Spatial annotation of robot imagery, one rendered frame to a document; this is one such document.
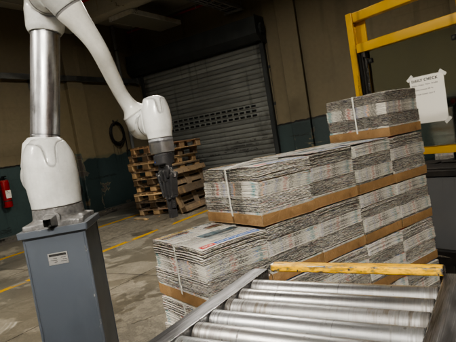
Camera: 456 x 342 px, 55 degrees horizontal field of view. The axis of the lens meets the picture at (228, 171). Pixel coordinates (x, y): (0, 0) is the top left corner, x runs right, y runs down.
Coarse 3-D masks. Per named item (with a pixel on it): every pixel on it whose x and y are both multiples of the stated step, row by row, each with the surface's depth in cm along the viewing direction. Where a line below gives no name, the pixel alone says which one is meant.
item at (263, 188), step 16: (272, 160) 184; (288, 160) 171; (304, 160) 176; (240, 176) 170; (256, 176) 162; (272, 176) 166; (288, 176) 171; (304, 176) 177; (240, 192) 171; (256, 192) 163; (272, 192) 167; (288, 192) 171; (304, 192) 176; (240, 208) 172; (256, 208) 164; (272, 208) 166
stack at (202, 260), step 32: (384, 192) 210; (224, 224) 186; (288, 224) 171; (320, 224) 183; (352, 224) 195; (384, 224) 209; (160, 256) 175; (192, 256) 152; (224, 256) 152; (256, 256) 161; (288, 256) 171; (352, 256) 193; (384, 256) 208; (192, 288) 156
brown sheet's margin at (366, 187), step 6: (378, 180) 206; (384, 180) 210; (390, 180) 213; (360, 186) 198; (366, 186) 201; (372, 186) 203; (378, 186) 206; (384, 186) 210; (360, 192) 198; (366, 192) 201
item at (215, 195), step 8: (256, 160) 204; (264, 160) 194; (216, 168) 186; (224, 168) 182; (208, 176) 188; (216, 176) 184; (208, 184) 189; (216, 184) 184; (208, 192) 190; (216, 192) 185; (224, 192) 180; (208, 200) 191; (216, 200) 185; (224, 200) 181; (208, 208) 191; (216, 208) 186; (224, 208) 182
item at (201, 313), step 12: (252, 276) 119; (264, 276) 122; (228, 288) 112; (240, 288) 111; (216, 300) 106; (192, 312) 100; (204, 312) 99; (180, 324) 94; (192, 324) 94; (156, 336) 91; (168, 336) 90
